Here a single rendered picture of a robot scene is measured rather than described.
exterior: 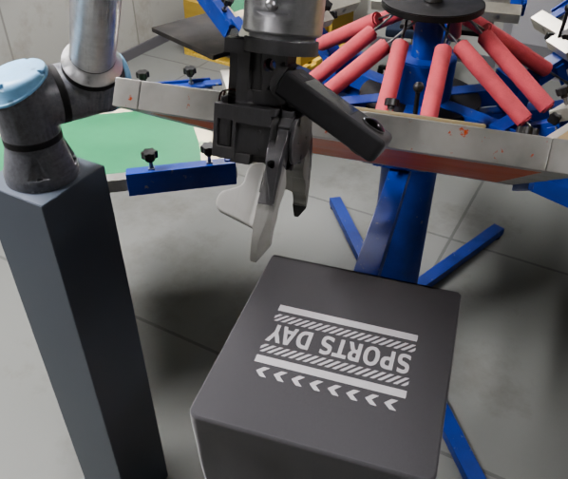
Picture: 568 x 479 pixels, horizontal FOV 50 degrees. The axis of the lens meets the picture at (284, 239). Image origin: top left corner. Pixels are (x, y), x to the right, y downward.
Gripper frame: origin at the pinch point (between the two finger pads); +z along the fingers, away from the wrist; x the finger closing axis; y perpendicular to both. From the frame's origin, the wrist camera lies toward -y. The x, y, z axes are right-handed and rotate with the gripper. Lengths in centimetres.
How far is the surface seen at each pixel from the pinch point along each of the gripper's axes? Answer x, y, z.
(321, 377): -42, 1, 44
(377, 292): -68, -4, 36
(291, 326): -53, 11, 40
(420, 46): -146, 2, -14
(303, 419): -32, 2, 47
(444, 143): -14.7, -14.0, -9.7
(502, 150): -14.7, -20.5, -9.8
